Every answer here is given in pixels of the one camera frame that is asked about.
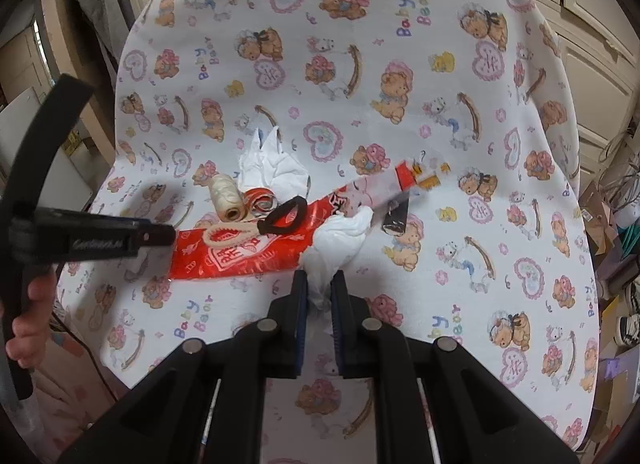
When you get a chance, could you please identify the white tissue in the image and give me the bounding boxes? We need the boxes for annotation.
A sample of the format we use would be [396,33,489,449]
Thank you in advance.
[299,207,375,317]
[238,125,312,195]

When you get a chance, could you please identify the bear print cloth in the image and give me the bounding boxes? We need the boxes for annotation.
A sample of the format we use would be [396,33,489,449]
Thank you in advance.
[54,0,601,464]

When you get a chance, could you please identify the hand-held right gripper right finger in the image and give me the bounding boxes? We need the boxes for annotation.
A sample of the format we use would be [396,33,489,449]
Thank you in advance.
[331,271,581,464]

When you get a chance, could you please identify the tangled cables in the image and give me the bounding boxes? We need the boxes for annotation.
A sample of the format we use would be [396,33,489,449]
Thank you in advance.
[597,119,640,217]

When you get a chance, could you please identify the cream twine spool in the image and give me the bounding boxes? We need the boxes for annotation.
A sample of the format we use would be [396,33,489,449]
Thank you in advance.
[208,171,244,223]

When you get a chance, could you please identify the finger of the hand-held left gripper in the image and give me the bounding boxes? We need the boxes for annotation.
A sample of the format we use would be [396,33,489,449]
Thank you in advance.
[135,221,177,248]

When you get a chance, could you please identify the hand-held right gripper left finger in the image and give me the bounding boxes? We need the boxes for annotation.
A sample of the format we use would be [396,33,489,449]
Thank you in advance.
[57,271,308,464]

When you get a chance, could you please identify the person's left hand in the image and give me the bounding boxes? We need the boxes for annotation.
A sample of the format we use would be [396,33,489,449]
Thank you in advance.
[5,274,59,371]

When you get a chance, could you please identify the black white shoe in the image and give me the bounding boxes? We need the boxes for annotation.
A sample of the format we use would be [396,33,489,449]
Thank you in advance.
[619,313,640,346]

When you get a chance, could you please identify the red white ribbon roll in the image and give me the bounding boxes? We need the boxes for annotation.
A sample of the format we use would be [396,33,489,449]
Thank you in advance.
[244,187,279,218]

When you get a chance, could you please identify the cardboard box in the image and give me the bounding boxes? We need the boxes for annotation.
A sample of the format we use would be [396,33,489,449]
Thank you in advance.
[579,179,631,265]

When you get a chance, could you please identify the red plastic wrapper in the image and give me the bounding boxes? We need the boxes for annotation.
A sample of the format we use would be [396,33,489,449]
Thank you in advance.
[171,178,403,281]

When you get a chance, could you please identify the orange red small wrapper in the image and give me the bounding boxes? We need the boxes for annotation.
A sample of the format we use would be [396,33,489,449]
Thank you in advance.
[395,156,452,193]

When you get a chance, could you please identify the beige panelled cabinet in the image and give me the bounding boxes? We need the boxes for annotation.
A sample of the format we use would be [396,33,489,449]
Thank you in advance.
[500,0,640,160]

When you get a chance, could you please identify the cream rope loop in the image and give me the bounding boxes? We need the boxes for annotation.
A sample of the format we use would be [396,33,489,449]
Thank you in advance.
[207,221,262,248]

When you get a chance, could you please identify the white board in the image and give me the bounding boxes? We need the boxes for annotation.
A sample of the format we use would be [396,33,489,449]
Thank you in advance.
[0,87,118,217]

